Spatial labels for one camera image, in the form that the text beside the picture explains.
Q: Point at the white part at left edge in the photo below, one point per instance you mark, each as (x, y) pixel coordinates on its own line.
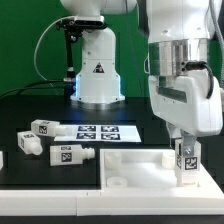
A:
(1, 160)

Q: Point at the white square tabletop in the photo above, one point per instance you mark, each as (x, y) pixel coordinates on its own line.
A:
(137, 168)

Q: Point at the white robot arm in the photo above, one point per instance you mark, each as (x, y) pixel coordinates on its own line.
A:
(178, 33)

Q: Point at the white sheet with tags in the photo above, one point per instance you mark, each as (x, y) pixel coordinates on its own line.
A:
(105, 133)

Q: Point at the white obstacle fence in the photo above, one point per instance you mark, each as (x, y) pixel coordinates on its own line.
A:
(204, 199)

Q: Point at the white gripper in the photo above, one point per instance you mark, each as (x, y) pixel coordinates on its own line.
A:
(185, 106)

